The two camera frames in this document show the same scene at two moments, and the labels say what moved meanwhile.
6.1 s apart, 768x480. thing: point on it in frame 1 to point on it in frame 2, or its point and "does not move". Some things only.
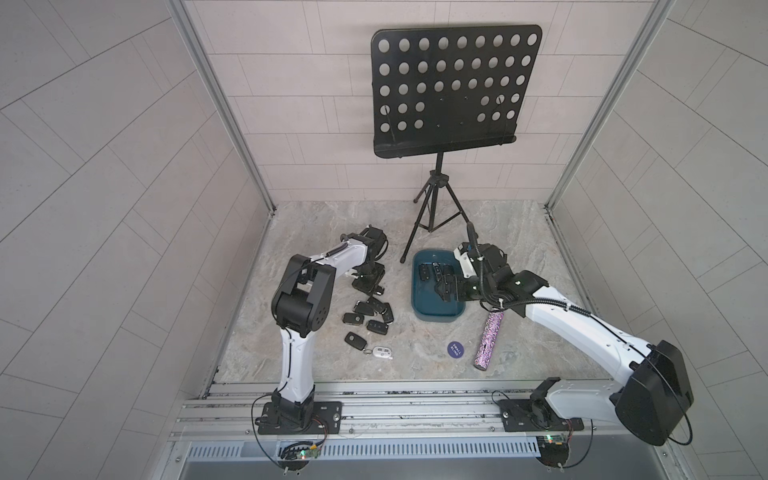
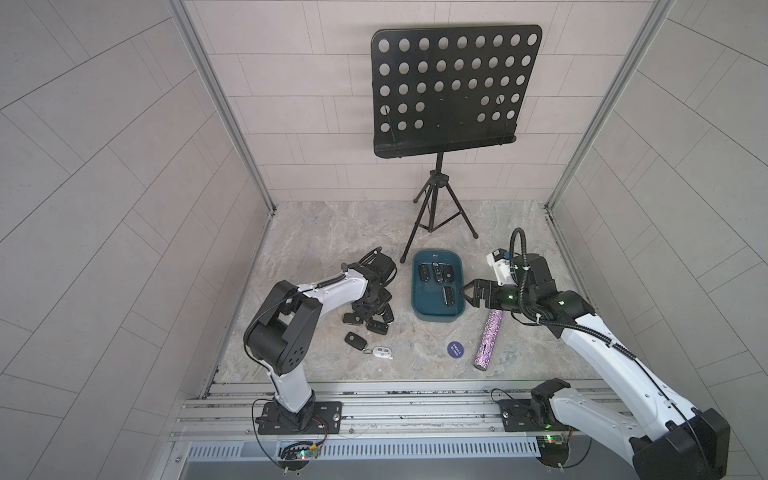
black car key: x=424 y=272 does not move
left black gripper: x=370 y=288 to x=369 y=314
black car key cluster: x=388 y=313 does not move
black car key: x=437 y=271 does not move
